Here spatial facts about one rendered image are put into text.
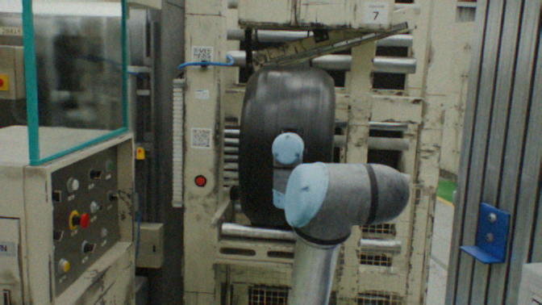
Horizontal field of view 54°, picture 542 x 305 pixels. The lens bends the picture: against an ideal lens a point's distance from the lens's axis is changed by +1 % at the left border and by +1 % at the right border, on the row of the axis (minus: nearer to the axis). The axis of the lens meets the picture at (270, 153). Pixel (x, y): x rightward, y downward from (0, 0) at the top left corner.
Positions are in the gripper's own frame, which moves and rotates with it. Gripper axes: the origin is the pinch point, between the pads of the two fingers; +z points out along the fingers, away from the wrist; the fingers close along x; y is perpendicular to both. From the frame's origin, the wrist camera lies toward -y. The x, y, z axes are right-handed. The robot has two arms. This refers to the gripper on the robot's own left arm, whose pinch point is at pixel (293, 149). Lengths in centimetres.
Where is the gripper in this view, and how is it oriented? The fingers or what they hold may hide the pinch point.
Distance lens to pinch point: 165.6
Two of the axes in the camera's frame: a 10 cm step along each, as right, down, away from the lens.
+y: 0.5, -10.0, -0.7
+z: 0.9, -0.6, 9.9
